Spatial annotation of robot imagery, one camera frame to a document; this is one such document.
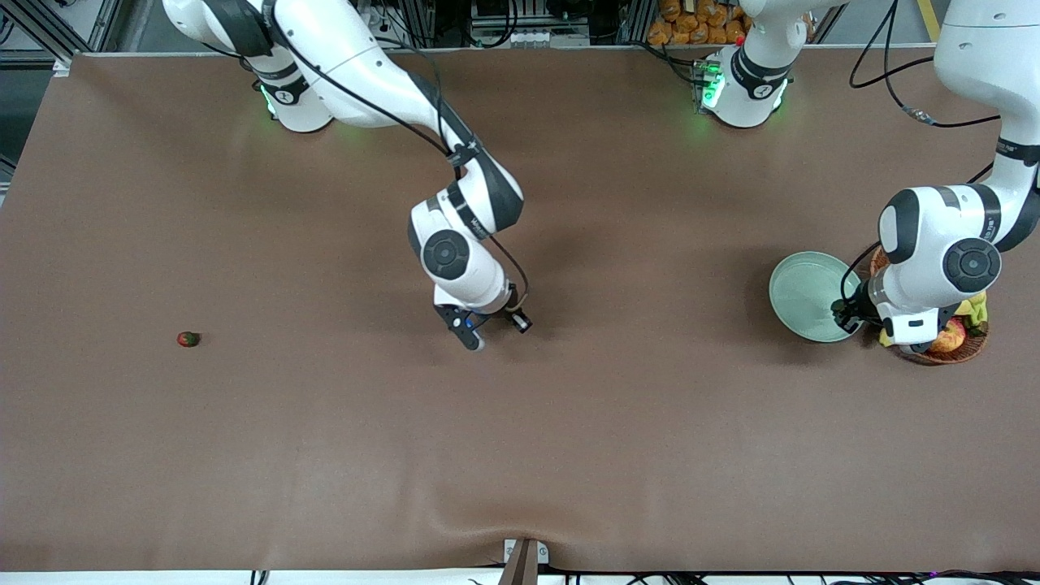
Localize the orange pastry pile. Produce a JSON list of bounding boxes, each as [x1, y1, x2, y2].
[[646, 0, 752, 46]]

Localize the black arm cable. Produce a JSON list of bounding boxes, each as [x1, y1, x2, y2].
[[264, 0, 531, 314], [839, 0, 1040, 306]]

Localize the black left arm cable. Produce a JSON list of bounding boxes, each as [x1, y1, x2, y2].
[[839, 0, 1040, 306]]

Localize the pale green round plate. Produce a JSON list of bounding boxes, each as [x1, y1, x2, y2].
[[769, 251, 869, 344]]

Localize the white power strip with plugs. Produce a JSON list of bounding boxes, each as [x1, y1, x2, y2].
[[357, 0, 409, 50]]

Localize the long white socket strip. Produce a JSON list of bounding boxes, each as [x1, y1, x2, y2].
[[471, 28, 590, 47]]

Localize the white metal bracket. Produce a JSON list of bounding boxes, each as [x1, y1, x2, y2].
[[504, 539, 550, 566]]

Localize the brown wicker basket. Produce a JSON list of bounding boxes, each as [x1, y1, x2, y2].
[[869, 244, 990, 366]]

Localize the aluminium frame strut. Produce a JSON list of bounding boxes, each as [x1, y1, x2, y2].
[[0, 0, 123, 56]]

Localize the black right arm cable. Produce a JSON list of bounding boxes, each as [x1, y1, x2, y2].
[[264, 0, 531, 314]]

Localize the red yellow apple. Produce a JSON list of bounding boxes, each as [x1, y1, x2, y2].
[[930, 318, 969, 354]]

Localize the brown table mat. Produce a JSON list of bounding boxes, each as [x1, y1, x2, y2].
[[0, 45, 1040, 574]]

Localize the brown camera post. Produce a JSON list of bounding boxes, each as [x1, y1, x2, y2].
[[497, 540, 541, 585]]

